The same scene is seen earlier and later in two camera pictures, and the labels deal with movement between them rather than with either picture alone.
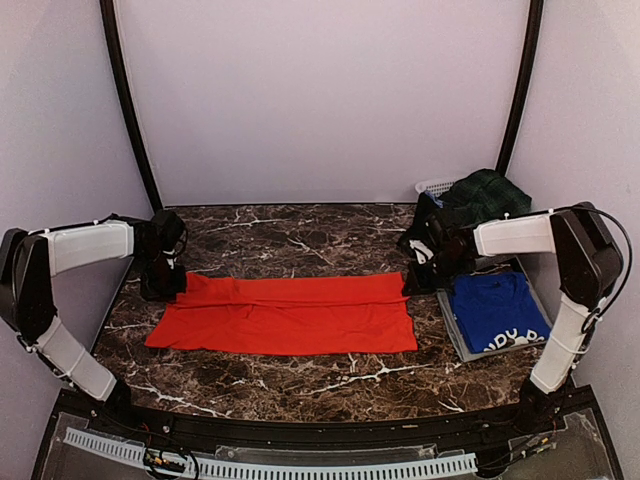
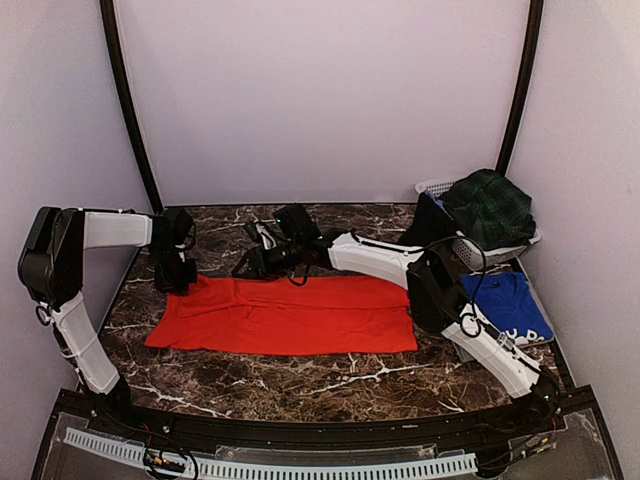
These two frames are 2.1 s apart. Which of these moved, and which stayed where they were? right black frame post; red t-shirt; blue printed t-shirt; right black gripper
Moved: right black gripper
Stayed: blue printed t-shirt; right black frame post; red t-shirt
